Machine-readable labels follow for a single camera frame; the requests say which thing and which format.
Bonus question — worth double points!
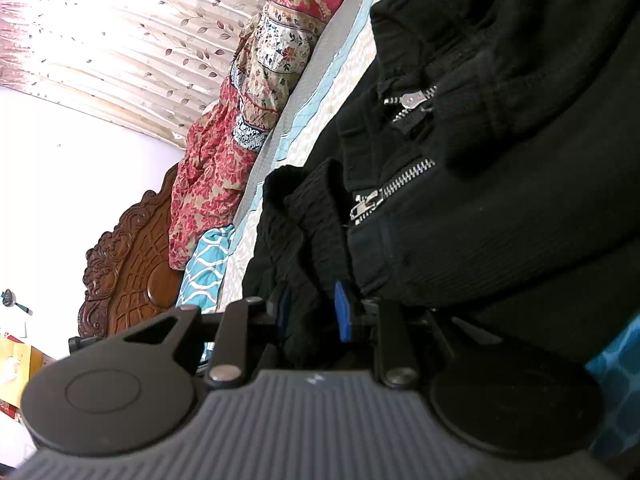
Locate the black pants with zippers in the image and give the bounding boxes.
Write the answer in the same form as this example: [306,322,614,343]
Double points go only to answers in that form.
[242,0,640,461]

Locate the teal lattice pillow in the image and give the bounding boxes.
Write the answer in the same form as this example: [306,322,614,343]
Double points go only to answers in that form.
[177,224,235,313]

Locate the carved wooden headboard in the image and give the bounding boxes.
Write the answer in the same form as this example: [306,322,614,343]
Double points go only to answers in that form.
[78,167,183,337]

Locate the patchwork floral quilt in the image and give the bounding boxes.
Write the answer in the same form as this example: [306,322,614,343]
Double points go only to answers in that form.
[168,0,344,271]

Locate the purple yoga mat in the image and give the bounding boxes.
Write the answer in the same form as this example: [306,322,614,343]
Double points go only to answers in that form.
[586,315,640,462]

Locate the patterned bedspread with text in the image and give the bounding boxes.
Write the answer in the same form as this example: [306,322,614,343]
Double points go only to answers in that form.
[215,0,381,313]

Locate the leaf print curtain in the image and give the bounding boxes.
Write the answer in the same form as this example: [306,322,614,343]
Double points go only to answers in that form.
[1,0,267,148]

